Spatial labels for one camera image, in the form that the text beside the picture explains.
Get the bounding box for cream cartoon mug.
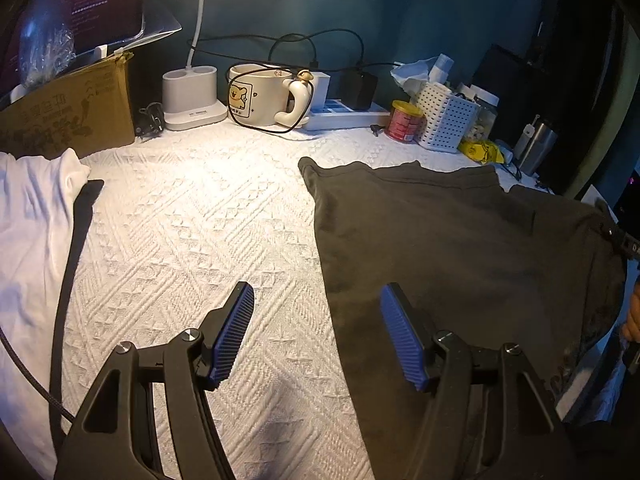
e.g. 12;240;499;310
227;63;313;128

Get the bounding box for black braided cable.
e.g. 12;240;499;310
0;327;77;423

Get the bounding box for black box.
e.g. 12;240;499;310
472;42;551;126

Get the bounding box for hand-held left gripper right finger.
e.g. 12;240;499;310
379;282;566;480

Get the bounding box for thin black cable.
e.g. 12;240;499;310
187;30;367;136

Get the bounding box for steel tumbler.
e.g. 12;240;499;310
512;115;558;176

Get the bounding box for glass jar with white lid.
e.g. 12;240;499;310
470;87;500;141

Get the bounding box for white textured table cloth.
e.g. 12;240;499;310
50;124;601;480

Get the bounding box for white plastic basket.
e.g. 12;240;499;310
415;81;476;153

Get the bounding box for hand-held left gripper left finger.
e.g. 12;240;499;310
54;281;256;480

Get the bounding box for red can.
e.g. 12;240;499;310
384;100;426;143

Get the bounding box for clear plastic bag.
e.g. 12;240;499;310
20;25;77;86

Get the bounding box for white charger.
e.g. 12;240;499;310
310;72;332;109

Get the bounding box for black power adapter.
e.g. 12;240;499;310
341;70;378;111

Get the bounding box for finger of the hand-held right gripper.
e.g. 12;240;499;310
597;200;626;251

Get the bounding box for dark grey t-shirt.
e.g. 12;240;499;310
298;156;628;480

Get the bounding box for laptop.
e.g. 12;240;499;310
0;0;183;96

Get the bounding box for white desk lamp base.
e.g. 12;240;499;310
161;0;230;132

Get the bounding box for yellow snack packet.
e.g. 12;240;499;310
459;139;507;166

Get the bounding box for person's right hand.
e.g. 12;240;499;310
620;280;640;342

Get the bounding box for cardboard box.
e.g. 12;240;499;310
0;50;137;161

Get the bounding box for white tissue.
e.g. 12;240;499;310
390;54;453;96

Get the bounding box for white garment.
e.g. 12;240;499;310
0;147;92;476

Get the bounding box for white power strip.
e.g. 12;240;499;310
302;99;392;132

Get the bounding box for black clip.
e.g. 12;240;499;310
136;101;167;141

